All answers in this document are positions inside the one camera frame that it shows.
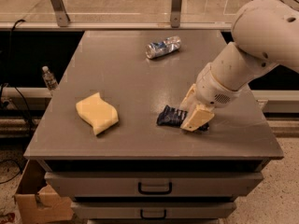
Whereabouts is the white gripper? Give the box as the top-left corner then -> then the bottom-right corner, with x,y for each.
179,63 -> 240,132

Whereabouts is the dark blue rxbar wrapper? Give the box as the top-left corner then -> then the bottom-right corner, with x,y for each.
156,105 -> 209,132

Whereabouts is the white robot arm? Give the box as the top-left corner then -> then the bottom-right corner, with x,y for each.
179,0 -> 299,132

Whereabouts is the silver blue redbull can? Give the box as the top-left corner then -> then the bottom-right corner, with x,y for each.
146,35 -> 181,59

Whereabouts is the yellow wavy sponge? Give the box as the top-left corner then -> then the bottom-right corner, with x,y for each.
76,92 -> 119,135

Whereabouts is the grey upper drawer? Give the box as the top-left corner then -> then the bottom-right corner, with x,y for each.
45,172 -> 263,198

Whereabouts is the grey drawer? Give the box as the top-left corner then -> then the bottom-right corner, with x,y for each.
71,203 -> 236,220
45,172 -> 263,198

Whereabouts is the clear plastic water bottle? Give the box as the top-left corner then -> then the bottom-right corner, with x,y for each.
42,66 -> 58,91

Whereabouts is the grey lower drawer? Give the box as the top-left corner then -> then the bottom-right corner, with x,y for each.
71,203 -> 236,220

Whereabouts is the brown cardboard box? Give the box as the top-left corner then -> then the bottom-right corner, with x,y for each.
14,161 -> 74,224

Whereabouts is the black upper drawer handle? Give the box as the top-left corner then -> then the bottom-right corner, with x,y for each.
137,182 -> 173,195

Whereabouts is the black drawer handle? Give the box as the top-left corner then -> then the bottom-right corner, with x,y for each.
139,209 -> 167,220
137,182 -> 173,195

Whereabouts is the middle metal bracket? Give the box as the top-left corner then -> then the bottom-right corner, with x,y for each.
170,0 -> 182,28

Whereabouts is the black lower drawer handle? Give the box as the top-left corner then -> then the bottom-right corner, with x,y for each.
139,209 -> 167,220

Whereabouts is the left metal bracket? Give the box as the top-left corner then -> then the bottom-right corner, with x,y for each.
50,0 -> 70,27

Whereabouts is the black cable on left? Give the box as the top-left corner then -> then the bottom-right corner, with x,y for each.
0,18 -> 36,133

